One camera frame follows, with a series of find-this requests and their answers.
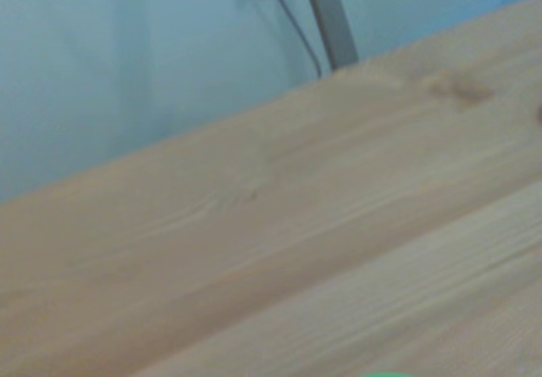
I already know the thin dark cable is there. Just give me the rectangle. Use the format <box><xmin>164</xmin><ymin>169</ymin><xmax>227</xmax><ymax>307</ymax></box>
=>
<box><xmin>248</xmin><ymin>0</ymin><xmax>324</xmax><ymax>80</ymax></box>

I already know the grey metal post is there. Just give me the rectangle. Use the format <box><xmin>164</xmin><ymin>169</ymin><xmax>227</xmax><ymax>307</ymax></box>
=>
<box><xmin>299</xmin><ymin>0</ymin><xmax>360</xmax><ymax>72</ymax></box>

